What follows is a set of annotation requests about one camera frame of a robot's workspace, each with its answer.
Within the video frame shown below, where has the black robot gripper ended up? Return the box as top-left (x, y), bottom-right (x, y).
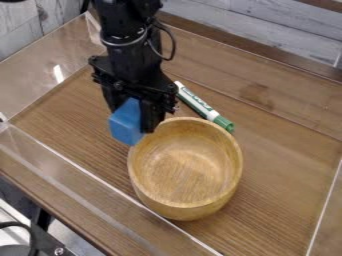
top-left (88, 29), bottom-right (177, 133)

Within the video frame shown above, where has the blue rectangular block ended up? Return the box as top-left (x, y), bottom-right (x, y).
top-left (108, 98), bottom-right (144, 146)

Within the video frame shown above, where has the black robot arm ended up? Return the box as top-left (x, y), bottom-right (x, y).
top-left (88, 0), bottom-right (177, 133)

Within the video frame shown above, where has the brown wooden bowl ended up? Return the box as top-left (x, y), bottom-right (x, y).
top-left (126, 117), bottom-right (243, 221)

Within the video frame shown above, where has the green white marker pen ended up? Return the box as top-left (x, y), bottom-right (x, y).
top-left (175, 81), bottom-right (235, 133)

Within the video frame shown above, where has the black cable lower left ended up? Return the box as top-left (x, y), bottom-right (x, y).
top-left (0, 221), bottom-right (38, 256)

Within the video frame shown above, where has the black metal table frame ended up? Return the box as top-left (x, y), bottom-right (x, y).
top-left (28, 206), bottom-right (77, 256)

